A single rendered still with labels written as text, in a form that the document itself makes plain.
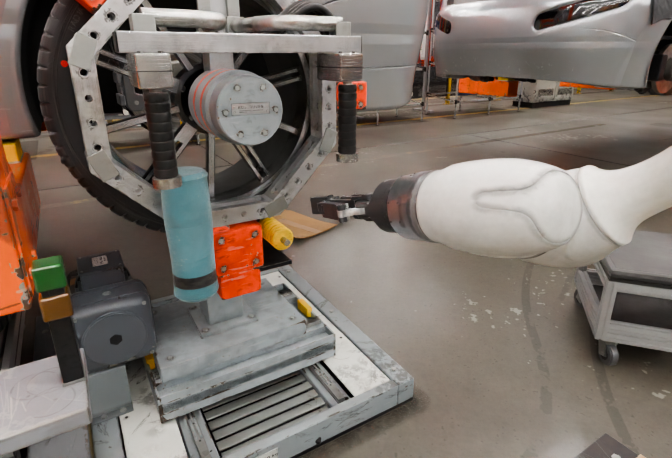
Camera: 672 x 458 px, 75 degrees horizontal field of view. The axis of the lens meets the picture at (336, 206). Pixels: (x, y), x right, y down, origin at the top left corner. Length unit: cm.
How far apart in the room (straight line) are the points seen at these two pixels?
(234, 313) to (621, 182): 103
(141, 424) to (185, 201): 66
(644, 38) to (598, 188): 279
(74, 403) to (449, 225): 62
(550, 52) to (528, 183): 282
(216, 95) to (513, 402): 116
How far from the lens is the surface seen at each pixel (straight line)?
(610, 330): 166
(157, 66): 71
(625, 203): 58
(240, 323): 130
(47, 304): 79
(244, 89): 83
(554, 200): 45
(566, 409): 152
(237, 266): 107
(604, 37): 323
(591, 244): 58
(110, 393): 134
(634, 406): 162
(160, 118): 72
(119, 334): 118
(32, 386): 90
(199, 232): 88
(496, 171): 47
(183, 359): 123
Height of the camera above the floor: 95
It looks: 19 degrees down
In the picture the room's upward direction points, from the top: straight up
